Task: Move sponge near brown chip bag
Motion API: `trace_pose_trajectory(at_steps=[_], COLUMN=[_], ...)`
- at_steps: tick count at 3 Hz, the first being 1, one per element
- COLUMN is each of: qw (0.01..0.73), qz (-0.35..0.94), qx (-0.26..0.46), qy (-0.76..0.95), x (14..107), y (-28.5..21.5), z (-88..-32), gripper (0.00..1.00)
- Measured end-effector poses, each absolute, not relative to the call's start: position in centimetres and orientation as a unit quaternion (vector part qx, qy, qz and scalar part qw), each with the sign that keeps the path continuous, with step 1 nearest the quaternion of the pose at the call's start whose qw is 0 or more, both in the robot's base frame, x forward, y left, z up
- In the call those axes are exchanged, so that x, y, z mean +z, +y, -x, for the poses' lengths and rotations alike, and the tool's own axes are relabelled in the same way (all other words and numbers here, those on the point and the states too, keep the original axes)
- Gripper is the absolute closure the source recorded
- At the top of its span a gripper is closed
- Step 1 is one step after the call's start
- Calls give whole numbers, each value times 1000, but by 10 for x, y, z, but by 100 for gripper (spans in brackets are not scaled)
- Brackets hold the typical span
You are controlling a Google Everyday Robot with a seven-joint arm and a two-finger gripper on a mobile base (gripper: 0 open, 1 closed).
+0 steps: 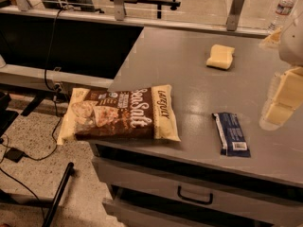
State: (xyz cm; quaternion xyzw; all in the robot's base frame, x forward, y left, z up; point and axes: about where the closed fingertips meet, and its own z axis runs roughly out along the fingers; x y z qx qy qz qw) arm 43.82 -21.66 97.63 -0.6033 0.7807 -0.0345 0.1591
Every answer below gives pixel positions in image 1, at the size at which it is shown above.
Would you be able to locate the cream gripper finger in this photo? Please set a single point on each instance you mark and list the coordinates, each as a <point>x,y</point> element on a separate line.
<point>272,40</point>
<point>287,98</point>

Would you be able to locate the yellow sponge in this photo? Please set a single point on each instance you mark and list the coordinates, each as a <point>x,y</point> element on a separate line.
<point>221,56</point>

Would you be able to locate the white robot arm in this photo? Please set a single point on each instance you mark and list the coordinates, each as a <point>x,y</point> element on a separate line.
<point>290,50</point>

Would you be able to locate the brown sea salt chip bag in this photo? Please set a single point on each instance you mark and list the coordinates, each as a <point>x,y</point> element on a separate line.
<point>142,113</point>

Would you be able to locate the clear plastic water bottle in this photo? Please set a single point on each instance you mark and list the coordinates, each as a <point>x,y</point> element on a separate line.
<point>283,10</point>

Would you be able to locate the blue snack bar wrapper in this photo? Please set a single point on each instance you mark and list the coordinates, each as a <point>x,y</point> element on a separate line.
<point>231,135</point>

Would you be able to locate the grey upper drawer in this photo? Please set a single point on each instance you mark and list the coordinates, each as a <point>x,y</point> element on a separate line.
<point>224,198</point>

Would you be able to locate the grey drawer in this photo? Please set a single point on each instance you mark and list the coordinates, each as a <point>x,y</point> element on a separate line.
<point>135,210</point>
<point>224,198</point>

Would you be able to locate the grey lower drawer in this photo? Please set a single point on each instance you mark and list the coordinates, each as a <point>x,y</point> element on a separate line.
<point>135,210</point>

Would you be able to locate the black chair leg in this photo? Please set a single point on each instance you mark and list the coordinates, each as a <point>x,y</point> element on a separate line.
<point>57,198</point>

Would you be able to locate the black power adapter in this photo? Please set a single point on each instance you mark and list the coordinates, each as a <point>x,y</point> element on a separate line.
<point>14,154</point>

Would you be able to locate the metal railing post right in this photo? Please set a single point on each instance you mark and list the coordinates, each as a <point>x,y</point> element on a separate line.
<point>234,15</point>

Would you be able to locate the metal railing post middle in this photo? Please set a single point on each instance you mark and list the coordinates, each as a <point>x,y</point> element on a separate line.
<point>119,10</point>

